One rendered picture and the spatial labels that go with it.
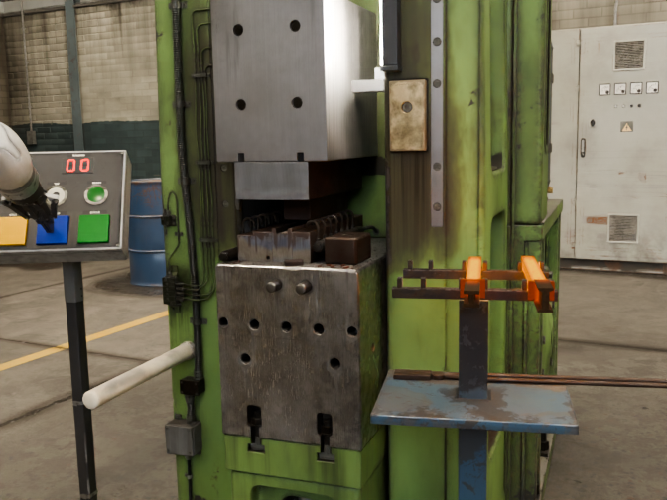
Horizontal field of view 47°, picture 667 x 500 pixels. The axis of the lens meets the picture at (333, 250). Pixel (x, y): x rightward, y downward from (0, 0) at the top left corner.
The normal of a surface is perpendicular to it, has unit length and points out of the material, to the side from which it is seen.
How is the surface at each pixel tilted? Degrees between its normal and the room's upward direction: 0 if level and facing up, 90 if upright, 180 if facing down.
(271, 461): 90
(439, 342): 90
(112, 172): 60
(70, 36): 90
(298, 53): 90
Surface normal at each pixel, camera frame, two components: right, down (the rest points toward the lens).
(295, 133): -0.34, 0.15
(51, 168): 0.07, -0.36
